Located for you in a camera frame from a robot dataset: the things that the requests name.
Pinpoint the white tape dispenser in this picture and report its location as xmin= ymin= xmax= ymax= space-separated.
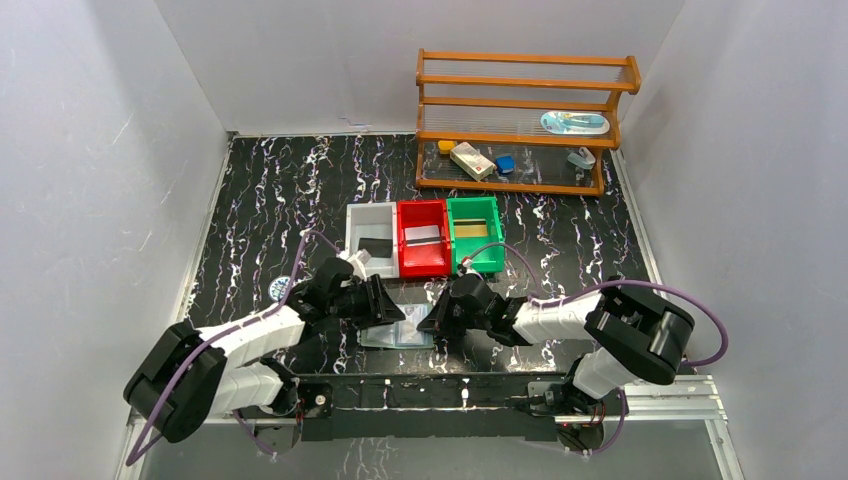
xmin=567 ymin=147 xmax=597 ymax=170

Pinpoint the silver grey card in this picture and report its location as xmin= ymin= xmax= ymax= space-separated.
xmin=403 ymin=225 xmax=443 ymax=247

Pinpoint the orange wooden shelf rack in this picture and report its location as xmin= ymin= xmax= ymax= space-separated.
xmin=415 ymin=49 xmax=642 ymax=197

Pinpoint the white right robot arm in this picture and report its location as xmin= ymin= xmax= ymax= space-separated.
xmin=417 ymin=275 xmax=695 ymax=414

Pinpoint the black card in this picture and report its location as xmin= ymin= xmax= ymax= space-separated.
xmin=357 ymin=237 xmax=394 ymax=259

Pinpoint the aluminium frame rail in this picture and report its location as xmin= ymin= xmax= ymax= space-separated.
xmin=127 ymin=374 xmax=729 ymax=427

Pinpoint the light blue card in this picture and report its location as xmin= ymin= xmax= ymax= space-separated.
xmin=394 ymin=304 xmax=433 ymax=349

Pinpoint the round patterned tin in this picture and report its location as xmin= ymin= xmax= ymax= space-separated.
xmin=268 ymin=275 xmax=295 ymax=303

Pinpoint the teal packaged tool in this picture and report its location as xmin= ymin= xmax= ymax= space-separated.
xmin=540 ymin=111 xmax=610 ymax=136

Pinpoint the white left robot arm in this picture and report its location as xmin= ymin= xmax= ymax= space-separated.
xmin=123 ymin=258 xmax=405 ymax=443

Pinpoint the green plastic bin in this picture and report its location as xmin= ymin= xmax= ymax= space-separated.
xmin=446 ymin=196 xmax=504 ymax=273

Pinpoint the red plastic bin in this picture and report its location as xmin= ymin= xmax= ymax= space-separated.
xmin=397 ymin=199 xmax=452 ymax=278

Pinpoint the white cardboard box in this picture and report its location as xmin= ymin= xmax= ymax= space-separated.
xmin=449 ymin=142 xmax=496 ymax=182

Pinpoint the gold card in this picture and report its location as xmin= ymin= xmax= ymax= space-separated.
xmin=453 ymin=223 xmax=489 ymax=239

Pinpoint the grey-green card holder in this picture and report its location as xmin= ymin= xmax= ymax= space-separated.
xmin=359 ymin=304 xmax=434 ymax=350

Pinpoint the white plastic bin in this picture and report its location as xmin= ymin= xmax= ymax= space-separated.
xmin=345 ymin=202 xmax=399 ymax=279

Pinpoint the small yellow block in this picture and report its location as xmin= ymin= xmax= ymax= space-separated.
xmin=437 ymin=140 xmax=456 ymax=155

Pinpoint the small blue block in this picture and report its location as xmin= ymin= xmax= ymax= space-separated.
xmin=495 ymin=155 xmax=515 ymax=175

